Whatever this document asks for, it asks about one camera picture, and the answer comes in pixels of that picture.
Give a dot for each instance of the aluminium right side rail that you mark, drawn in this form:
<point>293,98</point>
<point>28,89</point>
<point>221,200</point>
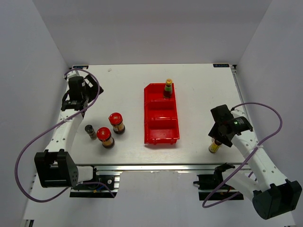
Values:
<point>236,80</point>

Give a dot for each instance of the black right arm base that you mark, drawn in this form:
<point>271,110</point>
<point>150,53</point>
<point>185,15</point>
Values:
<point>205,184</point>

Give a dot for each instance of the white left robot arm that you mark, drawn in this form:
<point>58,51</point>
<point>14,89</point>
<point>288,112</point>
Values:
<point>55,166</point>

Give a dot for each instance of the red-lidded brown sauce jar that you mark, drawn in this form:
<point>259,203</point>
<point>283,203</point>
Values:
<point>116,120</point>

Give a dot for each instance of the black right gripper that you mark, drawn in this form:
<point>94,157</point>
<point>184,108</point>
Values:
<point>213,133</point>

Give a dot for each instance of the blue corner label left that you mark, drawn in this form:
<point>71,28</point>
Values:
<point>83,67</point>

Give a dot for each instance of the yellow-label brown sauce bottle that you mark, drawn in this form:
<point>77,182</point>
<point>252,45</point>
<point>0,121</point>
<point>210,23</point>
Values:
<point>214,146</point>

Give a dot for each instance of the green-label red sauce bottle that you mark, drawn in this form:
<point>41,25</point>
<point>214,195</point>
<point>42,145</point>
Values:
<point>167,92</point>

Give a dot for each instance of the blue corner label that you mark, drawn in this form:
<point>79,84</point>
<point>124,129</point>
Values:
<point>216,65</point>
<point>83,67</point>

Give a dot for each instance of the aluminium front rail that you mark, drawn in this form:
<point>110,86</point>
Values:
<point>182,168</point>

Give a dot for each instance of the small dark pepper shaker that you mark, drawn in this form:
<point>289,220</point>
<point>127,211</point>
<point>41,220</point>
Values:
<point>91,132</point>

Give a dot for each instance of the red plastic divided bin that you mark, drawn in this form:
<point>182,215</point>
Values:
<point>160,116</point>

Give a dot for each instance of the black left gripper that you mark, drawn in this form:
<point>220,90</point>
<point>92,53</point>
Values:
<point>93,89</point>

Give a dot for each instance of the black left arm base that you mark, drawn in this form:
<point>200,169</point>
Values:
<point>104,184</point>

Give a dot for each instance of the aluminium rail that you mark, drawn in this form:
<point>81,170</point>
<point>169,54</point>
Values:
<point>182,168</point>
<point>236,80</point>

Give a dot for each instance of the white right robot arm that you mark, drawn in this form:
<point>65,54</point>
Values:
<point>257,178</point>

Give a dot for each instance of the blue corner label right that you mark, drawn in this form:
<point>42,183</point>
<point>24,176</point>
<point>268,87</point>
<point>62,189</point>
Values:
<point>216,65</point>

